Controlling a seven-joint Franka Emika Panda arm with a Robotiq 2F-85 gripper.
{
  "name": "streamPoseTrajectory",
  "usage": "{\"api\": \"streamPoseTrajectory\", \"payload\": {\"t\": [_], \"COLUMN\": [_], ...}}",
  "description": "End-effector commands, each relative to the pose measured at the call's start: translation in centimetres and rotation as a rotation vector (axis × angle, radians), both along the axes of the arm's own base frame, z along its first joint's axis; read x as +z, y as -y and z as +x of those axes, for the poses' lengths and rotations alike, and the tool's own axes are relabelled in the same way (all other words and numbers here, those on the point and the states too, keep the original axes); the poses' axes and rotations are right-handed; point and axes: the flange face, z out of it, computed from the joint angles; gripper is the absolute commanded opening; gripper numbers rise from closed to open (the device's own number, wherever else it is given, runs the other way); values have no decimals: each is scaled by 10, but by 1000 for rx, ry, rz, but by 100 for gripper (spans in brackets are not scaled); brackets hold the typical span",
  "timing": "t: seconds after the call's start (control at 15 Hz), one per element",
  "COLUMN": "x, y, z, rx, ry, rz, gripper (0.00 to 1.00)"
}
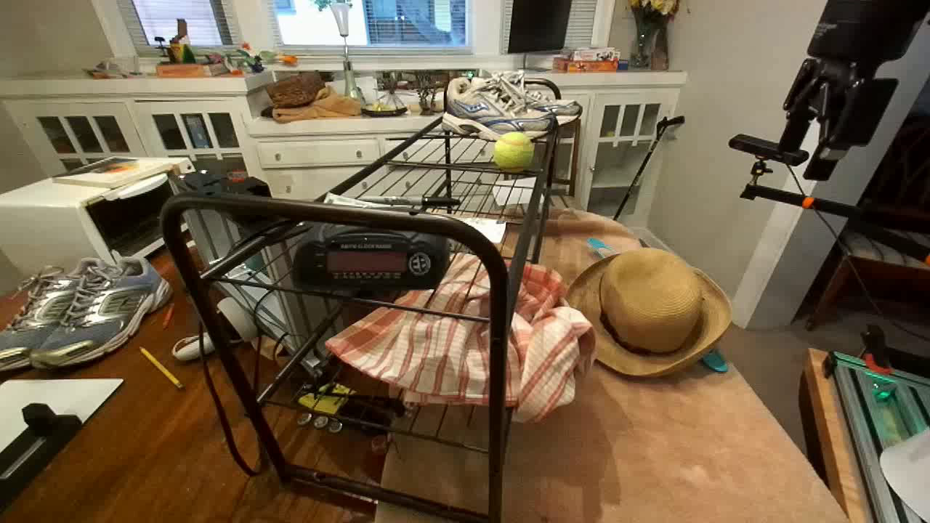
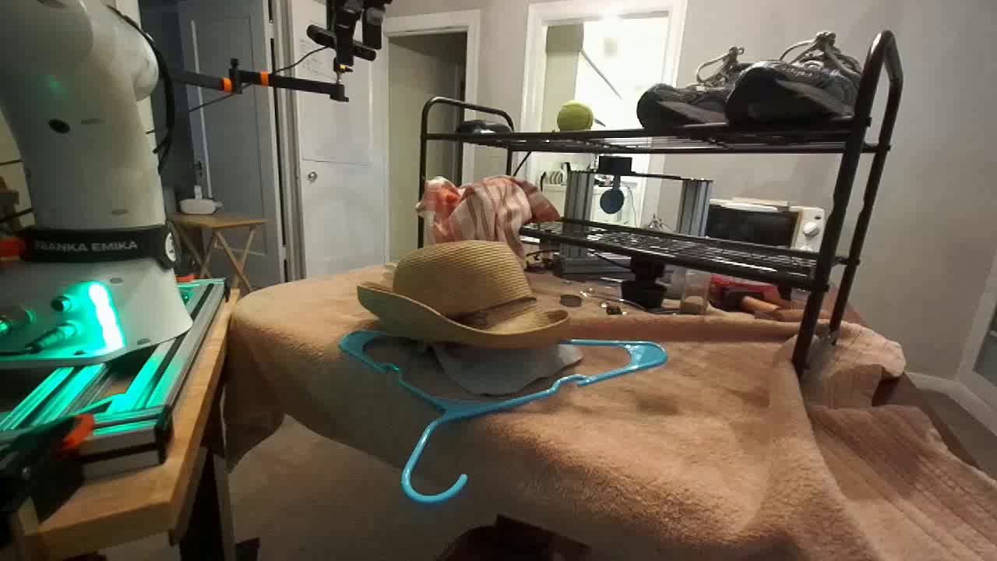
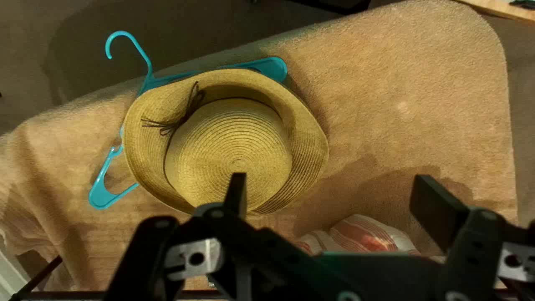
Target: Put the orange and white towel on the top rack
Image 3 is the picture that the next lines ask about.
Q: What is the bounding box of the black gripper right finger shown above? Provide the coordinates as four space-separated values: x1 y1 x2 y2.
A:
410 173 535 301

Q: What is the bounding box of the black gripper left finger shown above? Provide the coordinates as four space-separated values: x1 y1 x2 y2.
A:
104 172 313 301

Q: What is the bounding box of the orange and white striped towel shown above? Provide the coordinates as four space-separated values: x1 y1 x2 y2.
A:
296 213 417 255

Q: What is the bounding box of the woven straw hat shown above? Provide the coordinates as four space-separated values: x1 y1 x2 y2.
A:
122 68 330 213

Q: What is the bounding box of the tan carpet mat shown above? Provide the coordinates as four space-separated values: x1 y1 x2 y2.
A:
0 0 517 289

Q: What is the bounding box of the teal plastic hanger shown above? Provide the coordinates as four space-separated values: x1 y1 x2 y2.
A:
87 28 291 210

